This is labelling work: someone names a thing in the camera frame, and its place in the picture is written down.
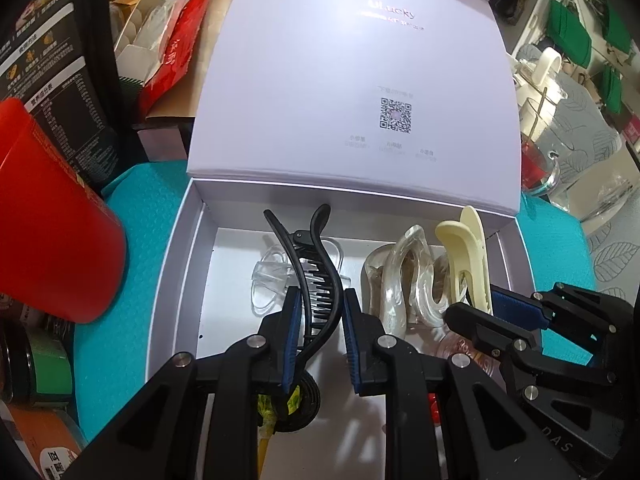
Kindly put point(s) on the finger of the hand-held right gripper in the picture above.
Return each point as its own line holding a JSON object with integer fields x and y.
{"x": 515, "y": 307}
{"x": 490, "y": 330}

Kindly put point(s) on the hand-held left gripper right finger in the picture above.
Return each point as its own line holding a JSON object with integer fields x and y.
{"x": 351, "y": 340}

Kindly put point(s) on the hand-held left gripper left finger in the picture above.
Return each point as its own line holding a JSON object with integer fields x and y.
{"x": 292, "y": 340}

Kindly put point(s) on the beige pearly wavy hair clip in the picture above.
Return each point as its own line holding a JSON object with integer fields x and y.
{"x": 372, "y": 275}

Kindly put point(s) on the clear plastic hair clip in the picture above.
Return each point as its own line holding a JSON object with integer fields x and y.
{"x": 270, "y": 275}

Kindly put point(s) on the cream hair claw clip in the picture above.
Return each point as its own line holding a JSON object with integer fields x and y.
{"x": 467, "y": 255}

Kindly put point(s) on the black hair claw clip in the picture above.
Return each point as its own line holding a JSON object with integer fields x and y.
{"x": 327, "y": 270}

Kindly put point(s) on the yellow-green hairpin stick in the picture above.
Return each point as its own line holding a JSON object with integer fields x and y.
{"x": 265, "y": 410}

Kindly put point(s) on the white translucent wavy hair clip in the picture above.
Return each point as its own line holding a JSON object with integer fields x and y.
{"x": 420, "y": 290}

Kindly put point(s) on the white hinged gift box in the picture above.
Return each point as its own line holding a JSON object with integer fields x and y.
{"x": 350, "y": 60}

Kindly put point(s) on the glass mug with red drink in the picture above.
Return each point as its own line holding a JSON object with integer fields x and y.
{"x": 530, "y": 165}

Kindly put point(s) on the teal mat with black letters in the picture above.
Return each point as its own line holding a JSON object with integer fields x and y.
{"x": 135, "y": 220}

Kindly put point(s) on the green tote bag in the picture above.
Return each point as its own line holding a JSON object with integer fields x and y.
{"x": 570, "y": 32}
{"x": 617, "y": 27}
{"x": 611, "y": 90}

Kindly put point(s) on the white water bottle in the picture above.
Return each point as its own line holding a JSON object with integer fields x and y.
{"x": 547, "y": 62}

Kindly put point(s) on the row of spice jars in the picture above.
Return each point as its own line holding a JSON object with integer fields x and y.
{"x": 45, "y": 365}

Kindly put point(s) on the red plastic canister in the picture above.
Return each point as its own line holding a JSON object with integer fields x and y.
{"x": 50, "y": 220}

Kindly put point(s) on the red snack packet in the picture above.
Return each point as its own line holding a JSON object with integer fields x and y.
{"x": 180, "y": 45}

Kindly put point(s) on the black printed pouch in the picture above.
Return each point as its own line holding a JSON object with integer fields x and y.
{"x": 65, "y": 110}

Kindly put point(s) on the white cardboard carton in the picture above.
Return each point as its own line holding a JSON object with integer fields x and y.
{"x": 135, "y": 35}

